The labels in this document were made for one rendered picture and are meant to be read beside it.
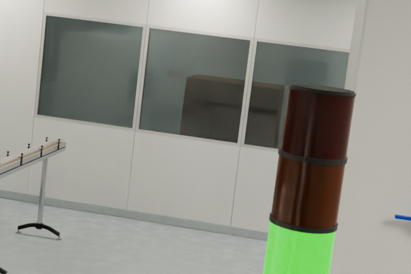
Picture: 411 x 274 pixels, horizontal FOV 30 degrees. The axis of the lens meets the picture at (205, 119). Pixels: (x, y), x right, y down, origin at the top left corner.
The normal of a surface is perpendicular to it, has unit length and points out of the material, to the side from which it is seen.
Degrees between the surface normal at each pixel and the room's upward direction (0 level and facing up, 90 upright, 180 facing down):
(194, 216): 90
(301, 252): 90
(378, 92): 90
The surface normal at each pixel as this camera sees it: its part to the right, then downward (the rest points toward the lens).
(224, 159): -0.16, 0.11
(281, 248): -0.65, 0.02
